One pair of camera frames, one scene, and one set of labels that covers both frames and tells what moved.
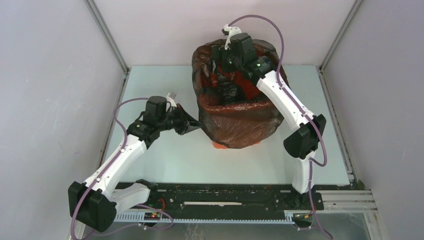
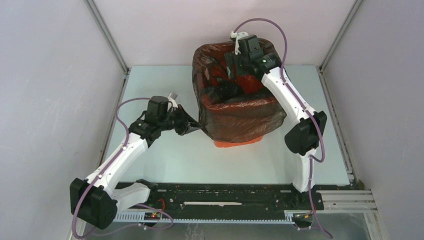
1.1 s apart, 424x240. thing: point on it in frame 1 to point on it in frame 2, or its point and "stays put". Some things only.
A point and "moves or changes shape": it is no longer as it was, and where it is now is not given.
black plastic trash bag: (234, 112) stays put
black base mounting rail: (225, 198) stays put
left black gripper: (184, 127) stays put
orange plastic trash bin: (219, 146) moves or changes shape
